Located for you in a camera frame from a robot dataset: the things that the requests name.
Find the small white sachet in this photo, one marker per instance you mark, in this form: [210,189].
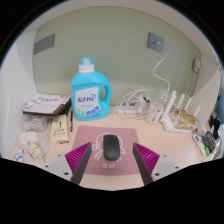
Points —
[18,154]

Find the white printed booklet stack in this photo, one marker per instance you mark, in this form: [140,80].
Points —
[45,103]

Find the white charger in wall socket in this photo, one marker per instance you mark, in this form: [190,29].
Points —
[196,65]

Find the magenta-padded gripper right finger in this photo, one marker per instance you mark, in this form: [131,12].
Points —
[148,160]

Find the pink printed mouse pad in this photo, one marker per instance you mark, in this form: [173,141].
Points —
[128,136]

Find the blue detergent bottle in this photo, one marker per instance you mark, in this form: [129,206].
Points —
[87,90]

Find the grey pouch with green trim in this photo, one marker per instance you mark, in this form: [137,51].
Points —
[210,140]

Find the pale yellow paper packet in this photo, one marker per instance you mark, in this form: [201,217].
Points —
[60,130]

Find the grey wall socket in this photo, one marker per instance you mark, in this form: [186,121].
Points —
[155,42]

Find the white router with antennas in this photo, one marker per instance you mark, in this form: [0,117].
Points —
[168,123]

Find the small green box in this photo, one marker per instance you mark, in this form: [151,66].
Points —
[207,150]

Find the white shelf unit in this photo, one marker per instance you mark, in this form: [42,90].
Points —
[100,4]

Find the black computer mouse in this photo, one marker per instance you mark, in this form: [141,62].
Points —
[111,147]

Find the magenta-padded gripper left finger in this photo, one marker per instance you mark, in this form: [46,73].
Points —
[77,160]

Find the grey blank wall plate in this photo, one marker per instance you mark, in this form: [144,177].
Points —
[44,44]

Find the clear bag with grey contents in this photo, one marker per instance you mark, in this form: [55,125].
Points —
[35,124]

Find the black monitor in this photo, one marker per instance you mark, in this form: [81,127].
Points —
[220,108]

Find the black bag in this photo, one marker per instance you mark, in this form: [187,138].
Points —
[215,126]

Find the black pen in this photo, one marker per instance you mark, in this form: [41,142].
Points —
[71,120]

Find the clear plastic bottle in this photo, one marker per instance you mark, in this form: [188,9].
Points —
[155,113]

